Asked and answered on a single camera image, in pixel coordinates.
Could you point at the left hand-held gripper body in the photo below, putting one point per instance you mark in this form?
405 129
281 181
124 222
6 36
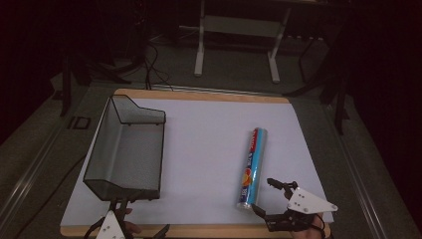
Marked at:
111 229

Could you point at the white metal table frame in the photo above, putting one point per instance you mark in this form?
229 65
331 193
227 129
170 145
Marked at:
199 49

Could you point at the person's right hand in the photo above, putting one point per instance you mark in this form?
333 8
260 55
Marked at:
308 235

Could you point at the dark metal stand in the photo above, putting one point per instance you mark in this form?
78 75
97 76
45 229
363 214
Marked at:
66 86
338 99

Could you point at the blue cylindrical tube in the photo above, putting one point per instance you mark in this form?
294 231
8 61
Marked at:
253 166

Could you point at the white table mat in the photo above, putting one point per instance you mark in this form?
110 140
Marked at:
205 149

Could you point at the person's left hand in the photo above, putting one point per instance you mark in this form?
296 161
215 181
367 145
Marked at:
131 228

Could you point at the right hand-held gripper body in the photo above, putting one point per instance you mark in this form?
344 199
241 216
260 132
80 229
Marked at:
308 200

